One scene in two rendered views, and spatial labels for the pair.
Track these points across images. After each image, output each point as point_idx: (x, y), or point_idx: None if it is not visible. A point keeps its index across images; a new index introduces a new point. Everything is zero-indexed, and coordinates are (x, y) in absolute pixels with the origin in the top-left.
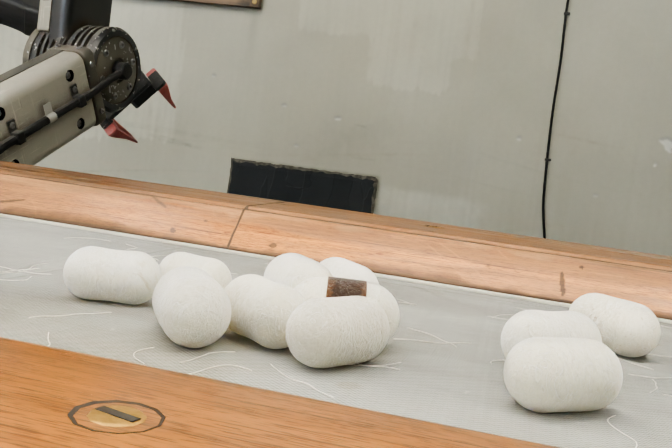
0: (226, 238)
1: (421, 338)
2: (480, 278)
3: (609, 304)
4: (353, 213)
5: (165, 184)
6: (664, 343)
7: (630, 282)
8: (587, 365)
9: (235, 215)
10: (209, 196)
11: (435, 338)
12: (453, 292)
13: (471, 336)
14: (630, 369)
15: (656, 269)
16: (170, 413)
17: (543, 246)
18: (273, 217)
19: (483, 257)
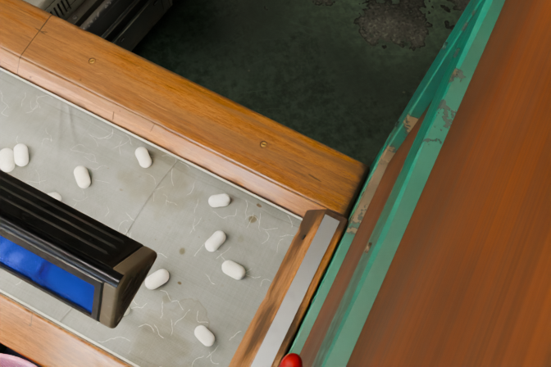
0: (15, 70)
1: (34, 178)
2: (90, 107)
3: (77, 177)
4: (69, 39)
5: None
6: (111, 165)
7: (132, 120)
8: None
9: (17, 60)
10: (13, 32)
11: (38, 178)
12: (78, 116)
13: (50, 173)
14: (77, 194)
15: (142, 116)
16: None
17: (116, 91)
18: (29, 64)
19: (92, 99)
